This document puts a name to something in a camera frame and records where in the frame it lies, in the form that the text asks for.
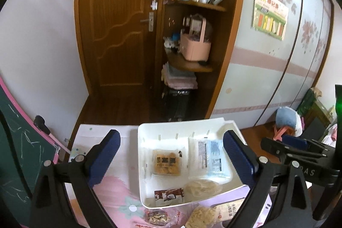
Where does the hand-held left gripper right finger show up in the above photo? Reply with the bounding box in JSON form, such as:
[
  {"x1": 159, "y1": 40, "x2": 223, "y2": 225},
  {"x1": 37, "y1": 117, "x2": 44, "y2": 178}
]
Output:
[{"x1": 223, "y1": 130, "x2": 314, "y2": 228}]

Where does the small fluffy toy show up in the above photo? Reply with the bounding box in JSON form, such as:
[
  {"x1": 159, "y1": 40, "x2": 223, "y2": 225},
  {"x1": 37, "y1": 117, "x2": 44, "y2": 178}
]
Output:
[{"x1": 164, "y1": 33, "x2": 180, "y2": 53}]

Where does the black easel clamp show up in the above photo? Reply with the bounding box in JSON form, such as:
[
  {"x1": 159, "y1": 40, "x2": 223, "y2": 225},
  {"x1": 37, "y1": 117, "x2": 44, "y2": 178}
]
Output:
[{"x1": 33, "y1": 115, "x2": 51, "y2": 135}]

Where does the pink storage case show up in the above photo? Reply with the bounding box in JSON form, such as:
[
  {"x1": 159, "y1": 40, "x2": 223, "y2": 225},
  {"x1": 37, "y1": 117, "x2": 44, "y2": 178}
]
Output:
[{"x1": 180, "y1": 14, "x2": 213, "y2": 62}]

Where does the beige cracker packet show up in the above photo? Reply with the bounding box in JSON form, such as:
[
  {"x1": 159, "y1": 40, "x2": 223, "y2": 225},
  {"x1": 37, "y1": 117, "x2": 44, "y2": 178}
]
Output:
[{"x1": 214, "y1": 197, "x2": 246, "y2": 228}]

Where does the green striped bag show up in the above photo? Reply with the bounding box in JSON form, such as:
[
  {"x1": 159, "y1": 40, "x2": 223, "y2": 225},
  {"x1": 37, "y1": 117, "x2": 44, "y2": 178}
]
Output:
[{"x1": 297, "y1": 88, "x2": 322, "y2": 118}]

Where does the clear round pastry packet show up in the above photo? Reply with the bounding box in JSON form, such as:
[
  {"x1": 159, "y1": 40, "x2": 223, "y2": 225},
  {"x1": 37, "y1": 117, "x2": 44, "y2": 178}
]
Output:
[{"x1": 184, "y1": 178, "x2": 223, "y2": 198}]

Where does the stack of folded towels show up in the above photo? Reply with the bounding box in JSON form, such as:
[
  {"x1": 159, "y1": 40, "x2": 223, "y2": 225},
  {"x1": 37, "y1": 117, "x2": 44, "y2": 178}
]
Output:
[{"x1": 161, "y1": 62, "x2": 198, "y2": 90}]

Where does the printed cartoon table mat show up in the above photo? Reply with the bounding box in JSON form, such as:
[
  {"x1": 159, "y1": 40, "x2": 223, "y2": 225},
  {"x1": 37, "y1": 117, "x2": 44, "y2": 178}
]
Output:
[{"x1": 65, "y1": 124, "x2": 313, "y2": 228}]

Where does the metal door handle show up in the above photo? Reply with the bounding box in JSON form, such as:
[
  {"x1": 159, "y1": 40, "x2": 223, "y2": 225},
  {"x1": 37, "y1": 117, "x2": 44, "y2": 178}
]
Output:
[{"x1": 140, "y1": 12, "x2": 155, "y2": 32}]

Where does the clear pale pastry packet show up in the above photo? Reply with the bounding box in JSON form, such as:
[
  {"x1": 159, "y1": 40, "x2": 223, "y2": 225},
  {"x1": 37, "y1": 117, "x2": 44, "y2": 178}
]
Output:
[{"x1": 184, "y1": 205, "x2": 218, "y2": 228}]

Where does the green chalkboard pink frame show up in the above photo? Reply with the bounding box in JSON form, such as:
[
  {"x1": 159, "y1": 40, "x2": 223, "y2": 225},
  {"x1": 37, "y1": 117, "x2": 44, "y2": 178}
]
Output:
[{"x1": 0, "y1": 76, "x2": 71, "y2": 226}]

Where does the floral sliding wardrobe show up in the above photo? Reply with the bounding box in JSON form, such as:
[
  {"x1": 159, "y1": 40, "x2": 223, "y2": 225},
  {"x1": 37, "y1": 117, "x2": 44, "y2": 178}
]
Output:
[{"x1": 211, "y1": 0, "x2": 336, "y2": 124}]

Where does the brown snack packet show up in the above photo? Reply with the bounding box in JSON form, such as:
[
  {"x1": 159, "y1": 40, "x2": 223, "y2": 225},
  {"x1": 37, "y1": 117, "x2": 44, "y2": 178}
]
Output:
[{"x1": 153, "y1": 188, "x2": 185, "y2": 207}]

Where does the dark suitcase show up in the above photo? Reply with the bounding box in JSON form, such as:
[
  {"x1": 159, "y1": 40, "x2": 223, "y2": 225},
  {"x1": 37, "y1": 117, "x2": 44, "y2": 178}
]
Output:
[{"x1": 162, "y1": 86, "x2": 198, "y2": 122}]

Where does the orange crispy snack packet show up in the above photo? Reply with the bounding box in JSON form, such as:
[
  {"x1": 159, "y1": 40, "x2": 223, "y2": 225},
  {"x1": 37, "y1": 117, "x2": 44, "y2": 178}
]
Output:
[{"x1": 144, "y1": 146, "x2": 187, "y2": 183}]

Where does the wooden shelf cabinet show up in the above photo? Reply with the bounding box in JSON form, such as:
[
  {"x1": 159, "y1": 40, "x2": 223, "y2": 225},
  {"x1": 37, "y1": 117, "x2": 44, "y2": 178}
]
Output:
[{"x1": 153, "y1": 0, "x2": 248, "y2": 122}]

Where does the blue plush toy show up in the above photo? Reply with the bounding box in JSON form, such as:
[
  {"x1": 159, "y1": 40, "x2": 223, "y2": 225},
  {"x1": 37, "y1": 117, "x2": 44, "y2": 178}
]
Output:
[{"x1": 275, "y1": 106, "x2": 305, "y2": 138}]

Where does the nut bar packet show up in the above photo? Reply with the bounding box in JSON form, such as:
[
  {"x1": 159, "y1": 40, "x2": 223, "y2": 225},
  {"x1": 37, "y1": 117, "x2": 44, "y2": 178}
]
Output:
[{"x1": 143, "y1": 209, "x2": 185, "y2": 227}]

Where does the blue and white packet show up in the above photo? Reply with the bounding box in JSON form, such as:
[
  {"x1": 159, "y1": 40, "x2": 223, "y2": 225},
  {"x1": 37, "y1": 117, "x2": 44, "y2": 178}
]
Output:
[{"x1": 188, "y1": 137, "x2": 232, "y2": 180}]

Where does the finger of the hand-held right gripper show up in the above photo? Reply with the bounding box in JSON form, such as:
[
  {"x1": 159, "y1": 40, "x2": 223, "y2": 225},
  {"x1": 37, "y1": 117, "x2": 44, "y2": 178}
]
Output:
[
  {"x1": 260, "y1": 137, "x2": 292, "y2": 162},
  {"x1": 282, "y1": 135, "x2": 335, "y2": 155}
]

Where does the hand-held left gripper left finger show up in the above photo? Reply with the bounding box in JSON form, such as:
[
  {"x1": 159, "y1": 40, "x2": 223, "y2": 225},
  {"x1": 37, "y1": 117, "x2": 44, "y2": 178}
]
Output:
[{"x1": 29, "y1": 130, "x2": 121, "y2": 228}]

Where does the wall poster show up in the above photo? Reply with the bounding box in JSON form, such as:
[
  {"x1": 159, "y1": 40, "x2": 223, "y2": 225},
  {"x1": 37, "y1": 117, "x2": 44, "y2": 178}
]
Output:
[{"x1": 251, "y1": 0, "x2": 289, "y2": 41}]

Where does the white plastic bin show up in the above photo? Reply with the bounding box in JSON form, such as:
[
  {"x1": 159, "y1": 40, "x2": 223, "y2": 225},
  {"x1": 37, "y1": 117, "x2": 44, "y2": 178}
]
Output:
[{"x1": 137, "y1": 117, "x2": 249, "y2": 209}]

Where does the wooden door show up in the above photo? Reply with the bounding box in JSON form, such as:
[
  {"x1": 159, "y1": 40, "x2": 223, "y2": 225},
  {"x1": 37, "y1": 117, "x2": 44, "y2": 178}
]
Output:
[{"x1": 76, "y1": 0, "x2": 163, "y2": 96}]

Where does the pink white cloth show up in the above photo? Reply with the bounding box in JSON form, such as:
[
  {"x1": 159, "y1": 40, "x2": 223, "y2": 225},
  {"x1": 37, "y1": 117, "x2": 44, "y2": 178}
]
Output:
[{"x1": 322, "y1": 124, "x2": 338, "y2": 146}]

